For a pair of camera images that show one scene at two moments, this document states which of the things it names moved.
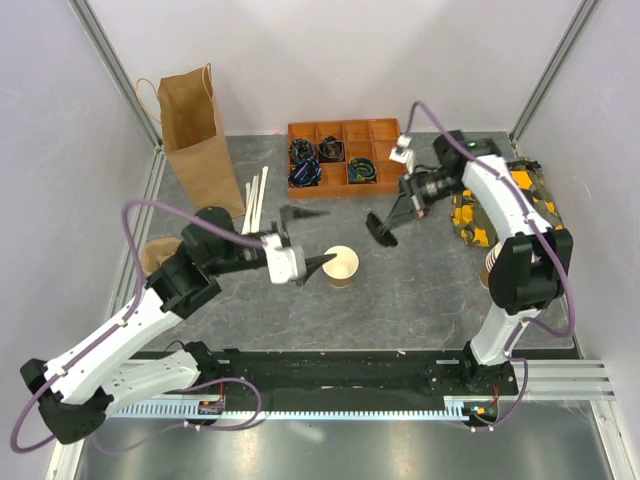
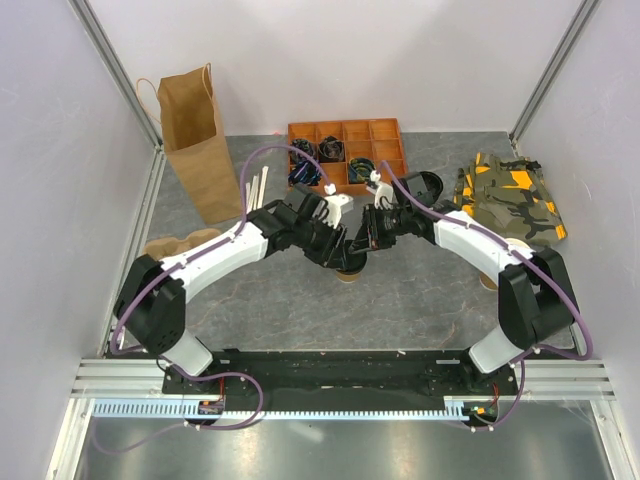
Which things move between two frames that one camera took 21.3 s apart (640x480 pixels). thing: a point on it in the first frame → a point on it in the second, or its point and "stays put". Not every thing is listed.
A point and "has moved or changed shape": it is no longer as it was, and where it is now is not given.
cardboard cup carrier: x=155 y=251 stays put
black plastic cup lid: x=375 y=226 has moved or changed shape
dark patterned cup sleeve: x=301 y=149 stays put
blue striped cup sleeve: x=305 y=173 stays put
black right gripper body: x=435 y=186 → x=382 y=225
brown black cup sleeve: x=331 y=149 stays put
